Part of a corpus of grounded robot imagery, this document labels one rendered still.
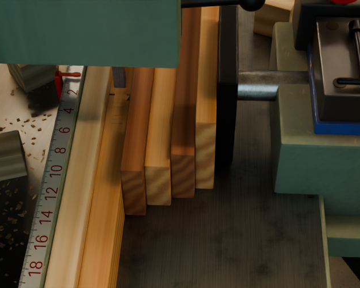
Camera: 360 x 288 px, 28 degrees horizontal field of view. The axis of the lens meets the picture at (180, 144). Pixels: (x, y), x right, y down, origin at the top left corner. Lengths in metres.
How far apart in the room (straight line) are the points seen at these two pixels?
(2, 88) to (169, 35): 0.35
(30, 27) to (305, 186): 0.24
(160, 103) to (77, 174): 0.09
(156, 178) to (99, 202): 0.05
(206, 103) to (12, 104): 0.32
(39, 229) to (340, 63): 0.24
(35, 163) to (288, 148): 0.30
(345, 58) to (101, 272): 0.23
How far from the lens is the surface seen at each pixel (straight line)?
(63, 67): 0.75
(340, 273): 1.61
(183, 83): 0.57
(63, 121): 0.55
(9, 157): 0.70
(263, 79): 0.57
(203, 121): 0.51
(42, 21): 0.50
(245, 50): 0.69
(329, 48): 0.55
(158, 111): 0.56
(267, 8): 0.68
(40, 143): 0.75
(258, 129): 0.62
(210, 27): 0.59
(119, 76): 0.57
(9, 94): 0.81
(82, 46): 0.51
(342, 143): 0.54
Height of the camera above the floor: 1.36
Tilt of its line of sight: 49 degrees down
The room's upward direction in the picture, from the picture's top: 1 degrees counter-clockwise
